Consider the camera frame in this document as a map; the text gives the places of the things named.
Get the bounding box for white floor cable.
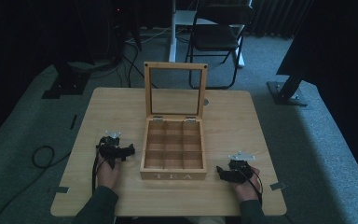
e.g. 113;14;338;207
125;26;172;45

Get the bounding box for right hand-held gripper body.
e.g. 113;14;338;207
227;151;256;184

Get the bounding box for person's right hand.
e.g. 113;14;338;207
232;166;261;203

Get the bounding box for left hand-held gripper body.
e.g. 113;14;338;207
98;130;126;171

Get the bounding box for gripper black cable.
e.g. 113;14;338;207
90;144;106;196
237;167;265;206

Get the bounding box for person's left hand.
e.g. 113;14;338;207
96;160;121;190

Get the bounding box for black folding chair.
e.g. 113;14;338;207
185;3;255;91

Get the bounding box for black stand with metal foot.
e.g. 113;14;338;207
266;55;309;107

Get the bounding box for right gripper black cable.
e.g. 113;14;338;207
237;167;265;206

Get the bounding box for looped black floor cable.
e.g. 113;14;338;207
0;145;73;224

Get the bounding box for black stand base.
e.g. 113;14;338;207
41;60;91;100

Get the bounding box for black floor cables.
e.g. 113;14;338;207
117;40;157;89

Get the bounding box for grey tape strip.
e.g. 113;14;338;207
269;181;288;191
48;186;70;194

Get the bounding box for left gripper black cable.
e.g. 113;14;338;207
90;144;106;196

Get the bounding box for wooden compartment box with lid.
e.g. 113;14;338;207
139;61;209;181

